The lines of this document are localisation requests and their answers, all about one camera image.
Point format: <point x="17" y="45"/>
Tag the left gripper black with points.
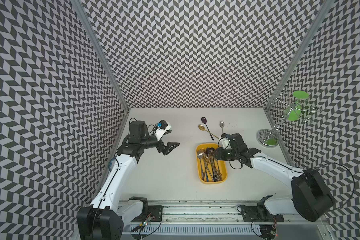
<point x="166" y="150"/>

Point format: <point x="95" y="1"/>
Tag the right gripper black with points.
<point x="219" y="155"/>

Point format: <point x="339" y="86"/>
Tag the rose gold spoon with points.
<point x="209" y="152"/>

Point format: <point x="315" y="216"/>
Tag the yellow storage box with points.
<point x="210" y="170"/>

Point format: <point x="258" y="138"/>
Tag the silver spoon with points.
<point x="202" y="158"/>
<point x="222" y="124"/>

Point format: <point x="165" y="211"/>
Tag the black spoon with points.
<point x="214" y="170"/>

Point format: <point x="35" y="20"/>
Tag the ornate gold small spoon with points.
<point x="219" y="174"/>

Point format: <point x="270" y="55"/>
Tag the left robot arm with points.
<point x="104" y="219"/>

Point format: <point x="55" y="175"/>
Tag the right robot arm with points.
<point x="309" y="195"/>

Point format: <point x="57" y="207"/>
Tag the silver spoon upright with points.
<point x="222" y="124"/>

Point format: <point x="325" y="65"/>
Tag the purple spoon long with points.
<point x="204" y="121"/>

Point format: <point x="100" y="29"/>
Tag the blue patterned bowl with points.
<point x="111" y="163"/>

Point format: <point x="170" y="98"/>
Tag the green plastic goblet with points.
<point x="291" y="113"/>

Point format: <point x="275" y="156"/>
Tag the chrome cup holder rack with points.
<point x="304" y="115"/>

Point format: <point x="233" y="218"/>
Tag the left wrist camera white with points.
<point x="161" y="128"/>

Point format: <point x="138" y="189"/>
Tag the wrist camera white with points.
<point x="161" y="128"/>
<point x="225" y="143"/>

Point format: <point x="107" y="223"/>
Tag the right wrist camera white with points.
<point x="225" y="143"/>

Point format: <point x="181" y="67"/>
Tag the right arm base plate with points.
<point x="258" y="214"/>

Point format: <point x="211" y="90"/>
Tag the aluminium rail frame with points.
<point x="218" y="220"/>

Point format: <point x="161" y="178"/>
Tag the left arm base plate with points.
<point x="152" y="213"/>

